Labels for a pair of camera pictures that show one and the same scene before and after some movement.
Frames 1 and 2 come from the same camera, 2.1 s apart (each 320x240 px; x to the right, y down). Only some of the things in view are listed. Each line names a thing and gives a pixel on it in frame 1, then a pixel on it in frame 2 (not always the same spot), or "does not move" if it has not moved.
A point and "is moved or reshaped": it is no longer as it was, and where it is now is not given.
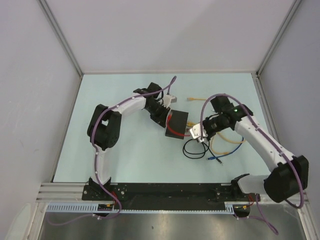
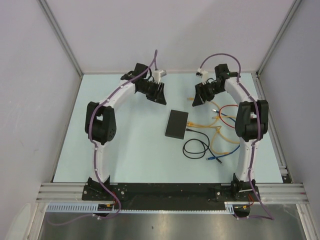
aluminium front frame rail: [57, 192] does not move
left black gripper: [161, 118] to [158, 95]
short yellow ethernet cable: [189, 124] does not move
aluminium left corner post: [60, 36] does not move
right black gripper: [210, 135] to [201, 95]
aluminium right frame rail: [258, 79] does not move
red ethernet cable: [170, 129] is moved or reshaped
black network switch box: [178, 123] does not move
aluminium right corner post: [277, 37] does not move
